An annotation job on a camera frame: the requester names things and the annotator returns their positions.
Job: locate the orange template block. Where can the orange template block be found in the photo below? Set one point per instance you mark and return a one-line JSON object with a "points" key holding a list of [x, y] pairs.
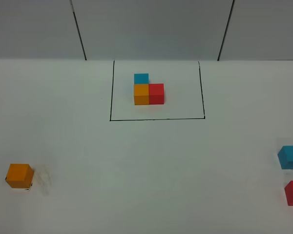
{"points": [[141, 94]]}

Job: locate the red template block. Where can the red template block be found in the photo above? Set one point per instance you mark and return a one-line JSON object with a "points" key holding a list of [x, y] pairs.
{"points": [[156, 94]]}

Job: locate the blue template block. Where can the blue template block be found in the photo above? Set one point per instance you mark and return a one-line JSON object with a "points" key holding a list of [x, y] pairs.
{"points": [[141, 78]]}

